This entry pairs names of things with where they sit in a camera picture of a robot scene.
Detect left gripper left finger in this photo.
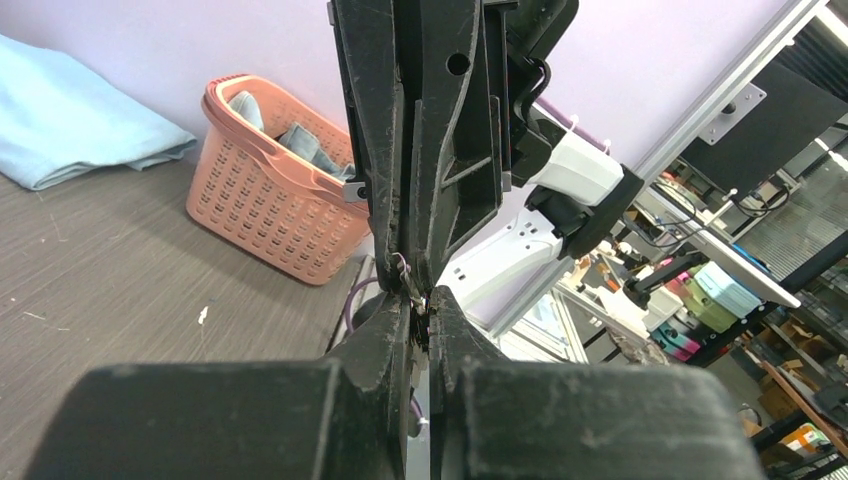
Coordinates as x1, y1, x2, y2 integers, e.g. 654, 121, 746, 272
25, 294, 411, 479

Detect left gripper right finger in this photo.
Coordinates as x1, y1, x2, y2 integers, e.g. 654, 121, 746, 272
429, 286, 764, 479

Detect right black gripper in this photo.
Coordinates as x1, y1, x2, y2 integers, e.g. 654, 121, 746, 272
330, 1, 579, 292

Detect silver key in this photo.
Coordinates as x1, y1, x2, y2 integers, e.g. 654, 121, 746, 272
391, 252, 430, 351

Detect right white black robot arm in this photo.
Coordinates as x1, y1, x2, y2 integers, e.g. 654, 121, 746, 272
328, 1, 643, 333

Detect grey-blue cloth in basket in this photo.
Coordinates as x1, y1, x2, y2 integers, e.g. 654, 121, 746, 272
228, 91, 356, 181

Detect pink plastic basket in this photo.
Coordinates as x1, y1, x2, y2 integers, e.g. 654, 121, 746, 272
186, 75, 370, 285

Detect light blue cloth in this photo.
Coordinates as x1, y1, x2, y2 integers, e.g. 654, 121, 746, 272
1, 37, 197, 191

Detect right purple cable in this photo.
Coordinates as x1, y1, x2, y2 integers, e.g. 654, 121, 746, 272
343, 97, 614, 333

